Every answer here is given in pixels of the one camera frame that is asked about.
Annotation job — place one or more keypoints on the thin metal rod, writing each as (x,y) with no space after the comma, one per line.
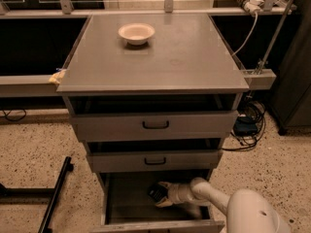
(278,23)

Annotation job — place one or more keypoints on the top grey drawer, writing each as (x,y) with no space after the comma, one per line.
(147,126)

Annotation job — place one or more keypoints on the power strip with plug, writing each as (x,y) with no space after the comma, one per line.
(250,6)

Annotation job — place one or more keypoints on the yellow tape wad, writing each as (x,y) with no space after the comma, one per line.
(57,77)

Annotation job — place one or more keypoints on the grey metal rail frame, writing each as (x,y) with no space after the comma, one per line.
(20,19)

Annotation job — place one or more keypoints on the bottom grey drawer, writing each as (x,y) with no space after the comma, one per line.
(128,208)

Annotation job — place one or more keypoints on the grey drawer cabinet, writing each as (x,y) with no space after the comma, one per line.
(184,68)

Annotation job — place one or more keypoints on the black metal stand base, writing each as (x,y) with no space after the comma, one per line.
(31,196)

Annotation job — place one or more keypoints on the white bowl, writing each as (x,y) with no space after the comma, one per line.
(137,34)

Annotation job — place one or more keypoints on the dark grey cabinet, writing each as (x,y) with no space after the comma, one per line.
(290,98)

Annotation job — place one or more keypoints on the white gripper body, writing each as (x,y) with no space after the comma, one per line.
(175,192)

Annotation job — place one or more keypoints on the black rxbar chocolate bar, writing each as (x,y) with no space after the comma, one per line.
(157,192)

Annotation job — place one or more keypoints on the grey drawer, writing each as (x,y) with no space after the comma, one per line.
(128,208)
(137,161)
(147,126)

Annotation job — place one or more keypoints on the middle grey drawer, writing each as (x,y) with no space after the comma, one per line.
(137,161)

